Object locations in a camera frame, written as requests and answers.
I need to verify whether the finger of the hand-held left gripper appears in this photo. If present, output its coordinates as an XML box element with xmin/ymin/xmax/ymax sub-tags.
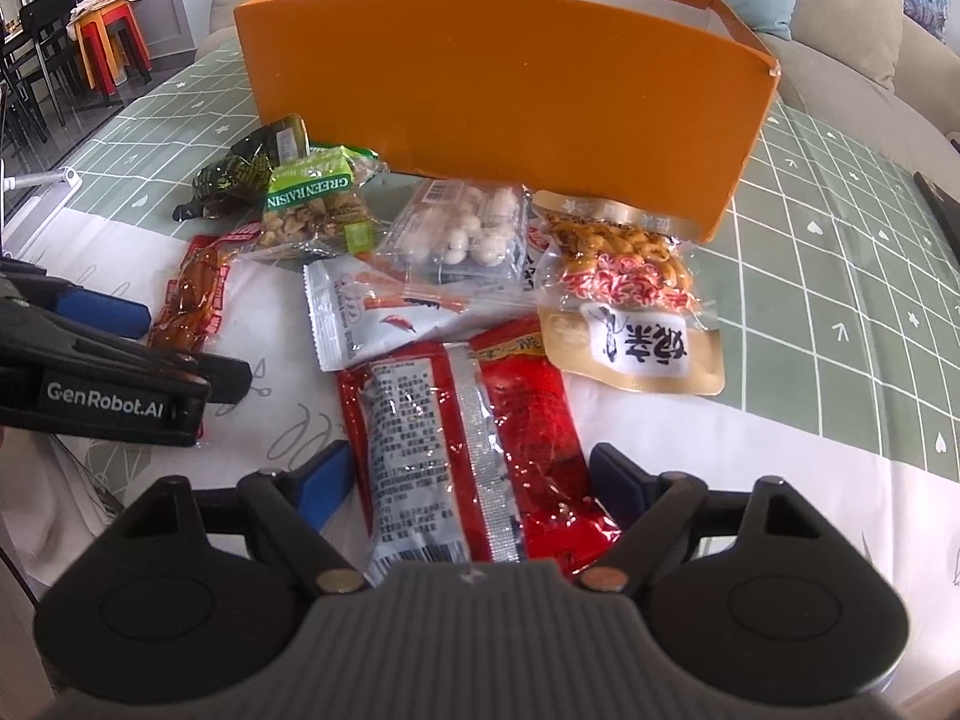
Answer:
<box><xmin>0</xmin><ymin>255</ymin><xmax>151</xmax><ymax>340</ymax></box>
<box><xmin>0</xmin><ymin>298</ymin><xmax>254</xmax><ymax>404</ymax></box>

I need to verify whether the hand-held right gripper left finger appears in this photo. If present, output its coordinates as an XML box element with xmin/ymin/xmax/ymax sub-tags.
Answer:
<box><xmin>112</xmin><ymin>439</ymin><xmax>370</xmax><ymax>593</ymax></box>

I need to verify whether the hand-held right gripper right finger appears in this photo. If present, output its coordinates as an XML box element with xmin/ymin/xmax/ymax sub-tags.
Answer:
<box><xmin>574</xmin><ymin>444</ymin><xmax>815</xmax><ymax>592</ymax></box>

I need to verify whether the red-brown snack packet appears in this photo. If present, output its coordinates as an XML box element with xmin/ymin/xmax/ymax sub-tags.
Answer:
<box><xmin>146</xmin><ymin>232</ymin><xmax>260</xmax><ymax>355</ymax></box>

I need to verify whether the large red snack packet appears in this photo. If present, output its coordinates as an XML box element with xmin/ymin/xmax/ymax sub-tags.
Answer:
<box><xmin>336</xmin><ymin>315</ymin><xmax>623</xmax><ymax>584</ymax></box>

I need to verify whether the white spicy stick snack packet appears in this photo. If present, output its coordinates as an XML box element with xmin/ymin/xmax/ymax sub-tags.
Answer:
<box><xmin>302</xmin><ymin>217</ymin><xmax>557</xmax><ymax>374</ymax></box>

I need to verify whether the orange cardboard box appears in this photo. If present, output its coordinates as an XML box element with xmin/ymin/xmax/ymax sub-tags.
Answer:
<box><xmin>232</xmin><ymin>0</ymin><xmax>782</xmax><ymax>245</ymax></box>

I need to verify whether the white metal stand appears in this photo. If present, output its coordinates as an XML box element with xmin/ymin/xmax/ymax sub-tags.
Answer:
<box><xmin>0</xmin><ymin>167</ymin><xmax>83</xmax><ymax>200</ymax></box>

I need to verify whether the tan twisted snack packet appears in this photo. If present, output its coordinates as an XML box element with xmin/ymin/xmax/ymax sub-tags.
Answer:
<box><xmin>529</xmin><ymin>190</ymin><xmax>727</xmax><ymax>396</ymax></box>

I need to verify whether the dark green snack packet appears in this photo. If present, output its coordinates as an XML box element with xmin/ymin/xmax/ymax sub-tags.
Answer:
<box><xmin>172</xmin><ymin>136</ymin><xmax>280</xmax><ymax>222</ymax></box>

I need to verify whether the green raisin packet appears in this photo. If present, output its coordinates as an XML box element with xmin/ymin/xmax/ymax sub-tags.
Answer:
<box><xmin>240</xmin><ymin>144</ymin><xmax>391</xmax><ymax>263</ymax></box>

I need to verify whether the red stool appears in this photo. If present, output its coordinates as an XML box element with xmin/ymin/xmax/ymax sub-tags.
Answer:
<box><xmin>75</xmin><ymin>6</ymin><xmax>152</xmax><ymax>87</ymax></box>

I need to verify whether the clear packet of white balls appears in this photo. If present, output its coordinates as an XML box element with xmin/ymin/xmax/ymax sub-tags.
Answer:
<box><xmin>375</xmin><ymin>178</ymin><xmax>530</xmax><ymax>290</ymax></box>

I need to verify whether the black chair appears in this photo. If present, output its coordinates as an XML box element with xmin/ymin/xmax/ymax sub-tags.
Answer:
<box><xmin>16</xmin><ymin>0</ymin><xmax>85</xmax><ymax>125</ymax></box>

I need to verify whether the black flat board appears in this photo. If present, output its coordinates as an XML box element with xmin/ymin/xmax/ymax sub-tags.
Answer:
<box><xmin>913</xmin><ymin>171</ymin><xmax>960</xmax><ymax>230</ymax></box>

